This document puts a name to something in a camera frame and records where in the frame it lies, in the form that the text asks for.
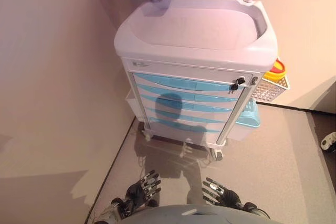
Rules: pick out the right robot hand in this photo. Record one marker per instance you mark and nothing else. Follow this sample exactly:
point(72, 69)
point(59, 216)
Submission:
point(225, 197)

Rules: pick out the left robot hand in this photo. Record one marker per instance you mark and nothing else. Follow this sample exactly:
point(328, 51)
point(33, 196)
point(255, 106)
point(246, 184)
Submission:
point(136, 191)

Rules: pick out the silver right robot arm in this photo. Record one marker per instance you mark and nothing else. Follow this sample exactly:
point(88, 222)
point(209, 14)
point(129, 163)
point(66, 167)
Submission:
point(253, 208)

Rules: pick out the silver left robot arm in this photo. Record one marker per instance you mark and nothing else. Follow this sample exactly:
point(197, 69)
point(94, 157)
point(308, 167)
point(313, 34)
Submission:
point(119, 208)

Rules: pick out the grey cart caster wheel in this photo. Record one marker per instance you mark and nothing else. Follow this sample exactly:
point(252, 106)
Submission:
point(148, 136)
point(217, 155)

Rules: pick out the grey robot torso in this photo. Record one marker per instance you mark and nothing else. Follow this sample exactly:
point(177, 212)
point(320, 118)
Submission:
point(183, 216)

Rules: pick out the waste bin blue lid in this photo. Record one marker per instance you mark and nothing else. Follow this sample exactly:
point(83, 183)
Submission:
point(249, 119)

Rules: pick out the white side bin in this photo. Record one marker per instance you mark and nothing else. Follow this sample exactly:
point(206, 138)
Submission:
point(131, 103)

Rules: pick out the black key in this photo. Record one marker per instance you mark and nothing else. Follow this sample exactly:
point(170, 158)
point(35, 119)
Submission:
point(233, 87)
point(240, 80)

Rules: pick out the metal side latch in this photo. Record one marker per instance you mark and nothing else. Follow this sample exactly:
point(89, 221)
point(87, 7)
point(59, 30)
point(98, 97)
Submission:
point(254, 81)

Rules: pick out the yellow container red lid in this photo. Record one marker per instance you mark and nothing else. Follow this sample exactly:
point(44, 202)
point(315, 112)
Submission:
point(275, 70)

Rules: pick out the white medical cart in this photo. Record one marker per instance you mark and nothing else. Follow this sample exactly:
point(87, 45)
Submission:
point(194, 24)

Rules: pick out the caster wheel white frame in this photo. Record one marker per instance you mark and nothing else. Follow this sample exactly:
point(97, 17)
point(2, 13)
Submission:
point(328, 142)

